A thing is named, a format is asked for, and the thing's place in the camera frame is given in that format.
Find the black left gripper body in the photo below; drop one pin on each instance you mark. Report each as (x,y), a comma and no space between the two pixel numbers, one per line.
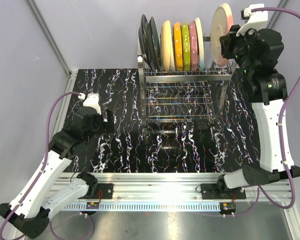
(99,129)

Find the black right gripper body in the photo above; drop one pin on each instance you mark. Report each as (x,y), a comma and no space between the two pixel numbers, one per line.
(237,47)

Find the cream and pink leaf plate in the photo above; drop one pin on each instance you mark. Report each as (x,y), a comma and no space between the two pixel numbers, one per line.
(221,23)

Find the pink bottom plate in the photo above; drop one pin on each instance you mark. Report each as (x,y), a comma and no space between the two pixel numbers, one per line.
(193,46)

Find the cream and blue leaf plate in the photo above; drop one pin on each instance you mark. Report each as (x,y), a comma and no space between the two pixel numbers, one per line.
(200,44)

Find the yellow wavy plate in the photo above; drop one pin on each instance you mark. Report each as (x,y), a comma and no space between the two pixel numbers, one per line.
(186,53)

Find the orange polka dot plate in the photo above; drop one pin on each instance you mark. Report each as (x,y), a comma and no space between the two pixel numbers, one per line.
(177,43)

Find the cream plate with bear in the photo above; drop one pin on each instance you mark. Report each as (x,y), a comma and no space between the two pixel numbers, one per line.
(172,58)

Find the yellow plate with drawing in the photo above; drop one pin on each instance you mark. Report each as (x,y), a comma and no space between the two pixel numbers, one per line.
(165,37)

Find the blue glazed plate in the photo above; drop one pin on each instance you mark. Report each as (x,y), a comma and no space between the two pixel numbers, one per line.
(154,46)

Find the dark striped rim plate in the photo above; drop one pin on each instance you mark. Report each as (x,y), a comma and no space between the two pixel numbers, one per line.
(142,32)

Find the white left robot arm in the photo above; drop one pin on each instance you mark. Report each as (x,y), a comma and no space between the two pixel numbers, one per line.
(32,210)

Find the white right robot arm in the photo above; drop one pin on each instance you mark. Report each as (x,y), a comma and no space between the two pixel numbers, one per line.
(256,52)

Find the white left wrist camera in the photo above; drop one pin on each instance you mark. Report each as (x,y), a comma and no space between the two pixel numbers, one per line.
(91,100)

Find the aluminium front rail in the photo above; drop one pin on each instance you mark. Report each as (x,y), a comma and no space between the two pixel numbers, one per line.
(164,187)

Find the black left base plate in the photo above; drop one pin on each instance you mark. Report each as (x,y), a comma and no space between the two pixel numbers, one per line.
(104,190)

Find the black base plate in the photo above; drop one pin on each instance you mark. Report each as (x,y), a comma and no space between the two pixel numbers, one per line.
(210,191)
(104,190)

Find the steel wire dish rack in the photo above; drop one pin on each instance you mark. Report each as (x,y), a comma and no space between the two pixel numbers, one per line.
(183,96)

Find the slotted cable duct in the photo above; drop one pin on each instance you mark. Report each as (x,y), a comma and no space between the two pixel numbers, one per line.
(138,206)

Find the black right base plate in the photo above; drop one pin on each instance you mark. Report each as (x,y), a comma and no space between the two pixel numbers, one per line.
(210,191)

